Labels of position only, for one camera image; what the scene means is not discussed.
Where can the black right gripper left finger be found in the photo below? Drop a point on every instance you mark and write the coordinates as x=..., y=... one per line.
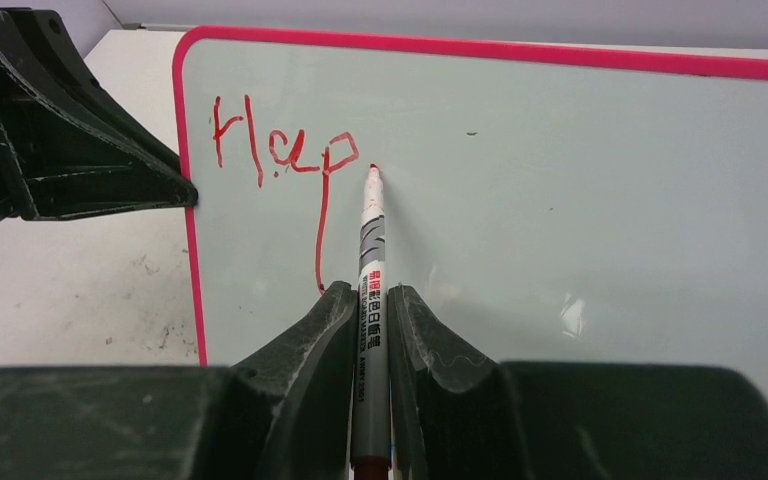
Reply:
x=296, y=394

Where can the pink framed whiteboard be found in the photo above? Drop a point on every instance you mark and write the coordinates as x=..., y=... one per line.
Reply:
x=547, y=202

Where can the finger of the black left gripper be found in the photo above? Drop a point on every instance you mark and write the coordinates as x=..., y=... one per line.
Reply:
x=68, y=150

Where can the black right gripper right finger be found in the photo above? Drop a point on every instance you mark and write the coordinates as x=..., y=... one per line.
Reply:
x=451, y=415

